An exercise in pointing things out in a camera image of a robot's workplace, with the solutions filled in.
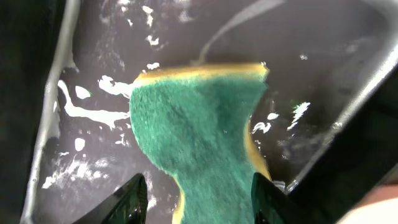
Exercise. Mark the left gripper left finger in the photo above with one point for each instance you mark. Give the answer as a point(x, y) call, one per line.
point(127, 205)

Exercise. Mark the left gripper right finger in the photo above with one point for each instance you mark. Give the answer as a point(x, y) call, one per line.
point(272, 206)

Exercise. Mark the green and yellow sponge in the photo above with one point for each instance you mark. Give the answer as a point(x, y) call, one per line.
point(193, 123)

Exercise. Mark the small black sponge tray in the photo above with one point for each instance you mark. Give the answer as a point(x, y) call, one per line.
point(327, 58)

